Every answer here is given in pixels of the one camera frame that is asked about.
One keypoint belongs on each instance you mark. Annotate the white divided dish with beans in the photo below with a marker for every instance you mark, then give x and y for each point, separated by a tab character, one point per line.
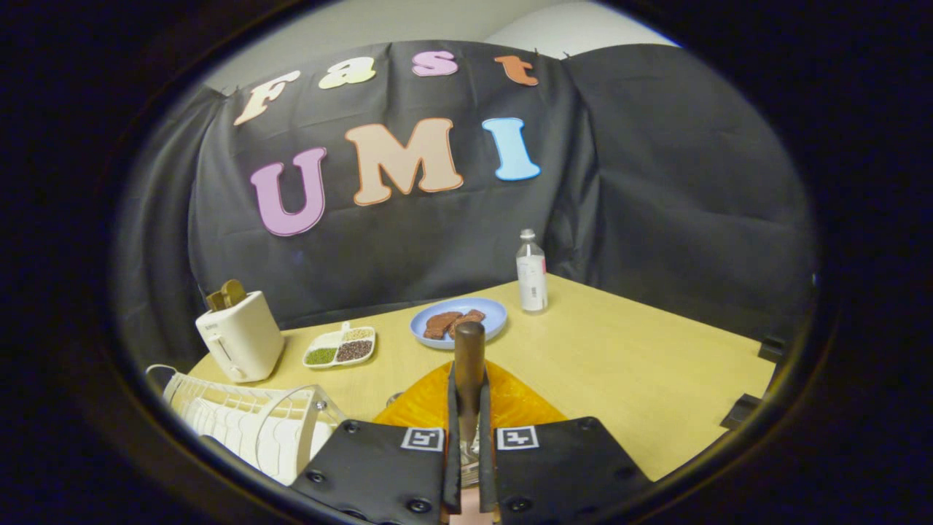
340	347

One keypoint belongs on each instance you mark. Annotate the clear bottle with white label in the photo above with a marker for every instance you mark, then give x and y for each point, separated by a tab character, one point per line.
532	273

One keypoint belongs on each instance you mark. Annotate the black backdrop cloth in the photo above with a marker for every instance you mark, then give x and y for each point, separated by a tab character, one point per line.
408	240

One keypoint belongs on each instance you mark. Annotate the white toaster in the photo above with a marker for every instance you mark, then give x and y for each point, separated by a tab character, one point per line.
244	339

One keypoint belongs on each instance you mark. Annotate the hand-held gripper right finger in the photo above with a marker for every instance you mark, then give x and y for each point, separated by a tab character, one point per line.
485	445

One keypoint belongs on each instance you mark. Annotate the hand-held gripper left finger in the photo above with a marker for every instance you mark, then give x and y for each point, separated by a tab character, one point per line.
453	445

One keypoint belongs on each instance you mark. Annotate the black table clamp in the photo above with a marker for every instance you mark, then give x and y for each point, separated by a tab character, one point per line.
773	348
740	413

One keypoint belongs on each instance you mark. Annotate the blue plate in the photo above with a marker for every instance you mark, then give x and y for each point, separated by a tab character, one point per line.
492	313

